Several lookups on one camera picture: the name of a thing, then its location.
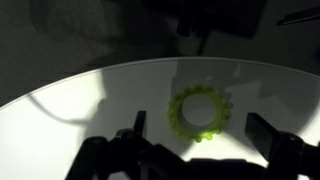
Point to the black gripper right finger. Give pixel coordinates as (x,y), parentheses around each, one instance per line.
(263,133)

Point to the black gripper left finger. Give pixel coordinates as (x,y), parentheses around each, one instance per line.
(140,125)

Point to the black metal bar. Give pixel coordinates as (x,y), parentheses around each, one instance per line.
(300,16)

